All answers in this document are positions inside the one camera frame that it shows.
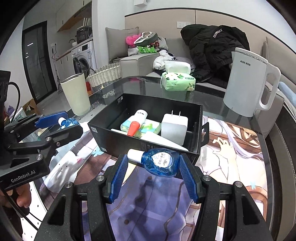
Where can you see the person's left hand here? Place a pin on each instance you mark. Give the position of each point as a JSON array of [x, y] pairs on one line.
[[24, 197]]

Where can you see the black puffer jacket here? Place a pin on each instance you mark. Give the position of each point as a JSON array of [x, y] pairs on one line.
[[211, 48]]

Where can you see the black cardboard box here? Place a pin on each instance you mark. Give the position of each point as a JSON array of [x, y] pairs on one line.
[[110, 126]]

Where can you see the white washing machine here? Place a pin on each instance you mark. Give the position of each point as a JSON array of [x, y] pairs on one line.
[[86, 56]]

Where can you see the grey sofa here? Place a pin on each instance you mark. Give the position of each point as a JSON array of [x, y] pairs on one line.
[[141, 65]]

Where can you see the grey cushion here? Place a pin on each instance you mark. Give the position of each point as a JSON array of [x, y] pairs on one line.
[[116, 42]]

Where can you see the white plug charger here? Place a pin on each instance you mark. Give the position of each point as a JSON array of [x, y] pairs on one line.
[[67, 169]]

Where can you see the white woven basket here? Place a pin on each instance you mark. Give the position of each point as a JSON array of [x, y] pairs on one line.
[[104, 75]]

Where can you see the cream tumbler cup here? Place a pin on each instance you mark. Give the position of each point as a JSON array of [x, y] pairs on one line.
[[74, 88]]

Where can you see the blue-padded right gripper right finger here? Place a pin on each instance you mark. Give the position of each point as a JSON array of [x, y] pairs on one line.
[[243, 220]]

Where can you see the green floss pick box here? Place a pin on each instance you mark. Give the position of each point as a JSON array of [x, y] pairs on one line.
[[147, 126]]

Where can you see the white wall socket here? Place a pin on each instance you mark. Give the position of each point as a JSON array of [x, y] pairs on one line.
[[180, 25]]

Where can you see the light blue pillow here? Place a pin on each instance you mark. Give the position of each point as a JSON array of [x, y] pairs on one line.
[[287, 92]]

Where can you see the tall white power adapter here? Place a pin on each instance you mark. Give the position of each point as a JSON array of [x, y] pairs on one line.
[[174, 127]]

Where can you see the white electric kettle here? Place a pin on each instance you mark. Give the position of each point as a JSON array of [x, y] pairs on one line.
[[247, 81]]

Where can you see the green tissue pack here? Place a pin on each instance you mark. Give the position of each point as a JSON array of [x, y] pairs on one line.
[[171, 81]]

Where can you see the blue eye drop bottle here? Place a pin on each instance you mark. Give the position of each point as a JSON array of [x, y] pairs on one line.
[[159, 162], [64, 123]]

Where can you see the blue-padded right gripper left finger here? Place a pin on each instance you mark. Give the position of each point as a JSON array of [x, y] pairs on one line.
[[63, 220]]

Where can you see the pile of clothes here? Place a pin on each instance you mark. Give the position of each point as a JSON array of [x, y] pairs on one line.
[[168, 49]]

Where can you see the white glue bottle orange cap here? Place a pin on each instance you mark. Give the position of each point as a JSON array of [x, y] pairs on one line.
[[138, 119]]

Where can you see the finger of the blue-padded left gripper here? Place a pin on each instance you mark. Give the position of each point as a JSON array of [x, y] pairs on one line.
[[49, 119], [30, 153]]

